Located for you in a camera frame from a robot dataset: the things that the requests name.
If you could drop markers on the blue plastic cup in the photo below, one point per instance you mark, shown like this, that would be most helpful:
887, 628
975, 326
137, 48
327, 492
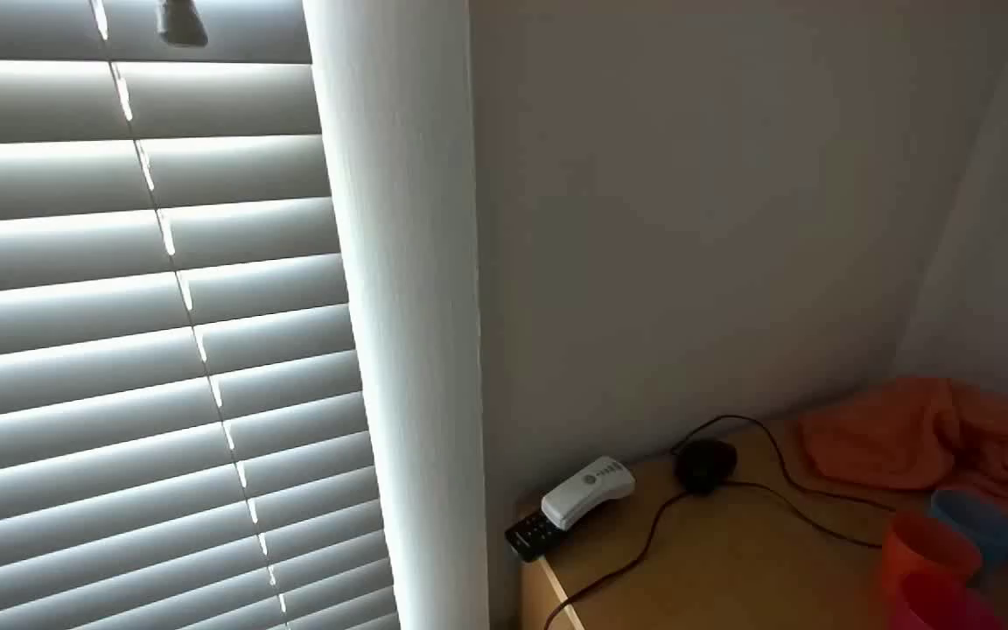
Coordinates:
975, 520

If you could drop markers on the orange plastic cup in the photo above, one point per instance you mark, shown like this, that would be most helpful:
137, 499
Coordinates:
918, 544

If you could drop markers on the white handheld device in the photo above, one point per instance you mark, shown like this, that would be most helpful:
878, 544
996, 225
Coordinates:
589, 487

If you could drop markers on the black remote control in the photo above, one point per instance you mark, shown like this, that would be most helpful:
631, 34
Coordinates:
534, 536

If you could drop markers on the black round puck device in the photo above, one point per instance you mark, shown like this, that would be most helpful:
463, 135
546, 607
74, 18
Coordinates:
701, 467

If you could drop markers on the white horizontal window blinds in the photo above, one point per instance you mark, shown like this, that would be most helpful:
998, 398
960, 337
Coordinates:
182, 434

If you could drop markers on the orange cloth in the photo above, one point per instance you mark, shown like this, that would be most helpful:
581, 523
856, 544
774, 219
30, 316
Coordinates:
912, 434

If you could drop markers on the dark blind cord knob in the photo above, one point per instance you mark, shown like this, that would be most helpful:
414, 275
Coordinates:
179, 23

